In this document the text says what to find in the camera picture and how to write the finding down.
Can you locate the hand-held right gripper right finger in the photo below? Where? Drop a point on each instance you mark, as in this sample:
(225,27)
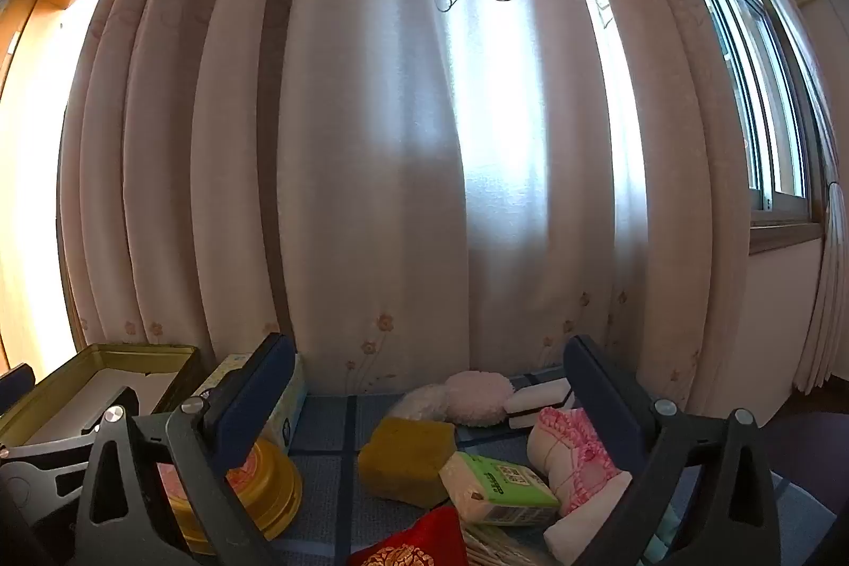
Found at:
(600,407)

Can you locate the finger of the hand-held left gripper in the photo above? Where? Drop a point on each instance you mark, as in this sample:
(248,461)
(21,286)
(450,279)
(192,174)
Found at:
(14,385)
(126,397)

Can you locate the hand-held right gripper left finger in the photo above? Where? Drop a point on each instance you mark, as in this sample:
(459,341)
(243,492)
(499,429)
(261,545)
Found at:
(255,400)

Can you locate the gold rectangular tin box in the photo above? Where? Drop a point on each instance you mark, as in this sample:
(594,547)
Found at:
(99,357)

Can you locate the white cloth with pink trim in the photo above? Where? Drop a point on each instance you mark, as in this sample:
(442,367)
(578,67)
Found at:
(570,453)

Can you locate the pink fluffy puff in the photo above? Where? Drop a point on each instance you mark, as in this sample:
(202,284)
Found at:
(477,397)

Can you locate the yellow patterned tissue box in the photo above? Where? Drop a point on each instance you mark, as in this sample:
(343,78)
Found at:
(285,413)

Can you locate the wooden door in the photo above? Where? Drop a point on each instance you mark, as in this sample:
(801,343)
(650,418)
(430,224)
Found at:
(26,334)

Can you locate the white sponge with black layer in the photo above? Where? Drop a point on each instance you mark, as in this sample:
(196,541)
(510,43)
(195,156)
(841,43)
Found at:
(537,403)

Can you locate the round yellow tin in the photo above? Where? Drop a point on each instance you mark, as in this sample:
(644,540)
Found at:
(265,493)

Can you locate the blue checked tablecloth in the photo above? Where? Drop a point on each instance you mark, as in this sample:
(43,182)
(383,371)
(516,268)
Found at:
(325,473)

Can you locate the white foam block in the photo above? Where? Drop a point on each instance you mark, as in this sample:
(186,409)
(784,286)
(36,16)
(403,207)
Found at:
(584,529)

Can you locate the green pocket tissue pack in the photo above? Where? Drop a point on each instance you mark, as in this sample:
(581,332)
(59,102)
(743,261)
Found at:
(497,490)

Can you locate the yellow sponge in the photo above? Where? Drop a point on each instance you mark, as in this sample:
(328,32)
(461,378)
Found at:
(404,456)

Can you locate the white fluffy puff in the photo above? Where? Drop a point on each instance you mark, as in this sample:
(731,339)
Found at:
(421,400)

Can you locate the cotton swab pack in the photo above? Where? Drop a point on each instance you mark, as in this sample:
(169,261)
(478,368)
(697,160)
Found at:
(497,549)

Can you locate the red embroidered pouch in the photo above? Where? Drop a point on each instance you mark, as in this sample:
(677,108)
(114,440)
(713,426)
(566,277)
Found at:
(411,543)

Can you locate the purple chair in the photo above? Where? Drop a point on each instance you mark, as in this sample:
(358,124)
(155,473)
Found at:
(809,453)

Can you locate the gathered white curtain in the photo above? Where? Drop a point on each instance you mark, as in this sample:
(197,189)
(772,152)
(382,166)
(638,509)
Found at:
(822,327)

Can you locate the floral cream curtain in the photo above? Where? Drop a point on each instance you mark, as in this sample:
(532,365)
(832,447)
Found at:
(371,141)

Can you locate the window with metal frame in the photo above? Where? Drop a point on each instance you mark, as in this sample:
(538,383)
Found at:
(763,108)

